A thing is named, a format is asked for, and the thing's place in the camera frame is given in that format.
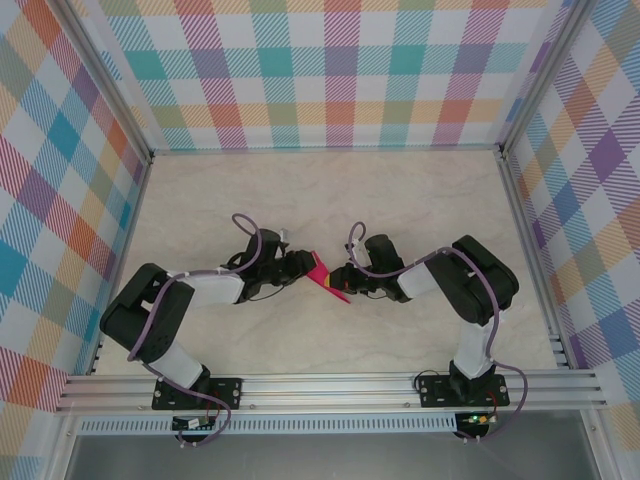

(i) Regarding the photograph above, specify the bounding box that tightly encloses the grey metal sheet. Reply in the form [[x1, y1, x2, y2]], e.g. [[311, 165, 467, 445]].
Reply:
[[64, 433, 599, 480]]

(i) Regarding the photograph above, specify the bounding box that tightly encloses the perforated metal cable tray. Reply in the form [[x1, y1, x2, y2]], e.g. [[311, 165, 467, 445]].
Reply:
[[77, 413, 459, 435]]

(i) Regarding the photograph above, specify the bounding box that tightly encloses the slotted aluminium side bracket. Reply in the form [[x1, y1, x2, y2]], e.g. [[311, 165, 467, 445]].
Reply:
[[87, 339, 105, 376], [548, 335, 572, 370]]

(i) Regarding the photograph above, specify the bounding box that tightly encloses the wide aluminium mounting rail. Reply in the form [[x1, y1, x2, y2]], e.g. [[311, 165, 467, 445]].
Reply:
[[54, 369, 609, 414]]

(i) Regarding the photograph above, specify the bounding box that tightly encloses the aluminium side rail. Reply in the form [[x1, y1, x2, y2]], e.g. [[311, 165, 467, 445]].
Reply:
[[84, 154, 155, 377], [499, 152, 574, 372]]

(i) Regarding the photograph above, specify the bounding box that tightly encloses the pink paper sheet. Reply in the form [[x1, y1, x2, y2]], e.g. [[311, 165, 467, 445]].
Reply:
[[306, 249, 353, 306]]

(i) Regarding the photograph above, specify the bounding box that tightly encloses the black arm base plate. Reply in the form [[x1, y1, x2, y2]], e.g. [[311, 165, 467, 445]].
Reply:
[[415, 372, 510, 409], [152, 377, 244, 411]]

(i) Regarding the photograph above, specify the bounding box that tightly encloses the aluminium frame post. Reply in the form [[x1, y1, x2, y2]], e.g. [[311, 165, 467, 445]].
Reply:
[[49, 0, 155, 164], [498, 0, 592, 160]]

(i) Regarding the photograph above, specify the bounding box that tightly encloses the long aluminium frame rail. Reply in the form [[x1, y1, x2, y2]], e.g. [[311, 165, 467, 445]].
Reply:
[[149, 144, 504, 155]]

